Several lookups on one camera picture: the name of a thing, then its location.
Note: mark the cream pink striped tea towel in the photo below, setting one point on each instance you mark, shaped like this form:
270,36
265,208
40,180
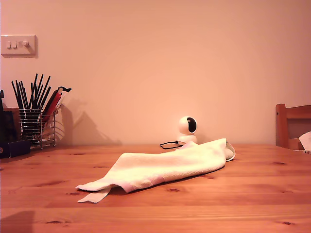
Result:
170,165

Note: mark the red black chopstick packet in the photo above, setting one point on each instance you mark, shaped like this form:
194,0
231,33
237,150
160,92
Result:
54,99

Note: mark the thin black chopstick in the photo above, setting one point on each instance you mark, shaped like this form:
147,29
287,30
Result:
43,92
45,97
32,90
25,94
38,91
16,94

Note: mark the wooden chair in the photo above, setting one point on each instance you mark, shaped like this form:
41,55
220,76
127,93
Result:
281,126

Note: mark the brown cardboard box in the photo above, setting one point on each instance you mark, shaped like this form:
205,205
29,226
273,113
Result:
294,143

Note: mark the dark blue box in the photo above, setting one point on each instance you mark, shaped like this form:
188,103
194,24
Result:
17,148

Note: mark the dark printed carton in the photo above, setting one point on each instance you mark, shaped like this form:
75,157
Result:
8,123

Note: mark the slim black object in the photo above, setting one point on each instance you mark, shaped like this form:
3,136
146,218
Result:
1,99

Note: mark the white round security camera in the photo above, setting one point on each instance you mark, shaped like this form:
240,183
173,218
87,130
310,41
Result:
184,128

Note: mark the white wall light switch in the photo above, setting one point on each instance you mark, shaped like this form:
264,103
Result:
26,48

